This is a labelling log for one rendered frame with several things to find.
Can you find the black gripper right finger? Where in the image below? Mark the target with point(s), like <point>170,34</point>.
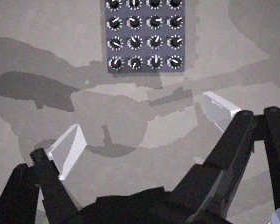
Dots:
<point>213,184</point>

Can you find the grey knob box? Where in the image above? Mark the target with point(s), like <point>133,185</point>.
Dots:
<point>141,18</point>

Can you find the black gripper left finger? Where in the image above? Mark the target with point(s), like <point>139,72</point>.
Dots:
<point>18,202</point>

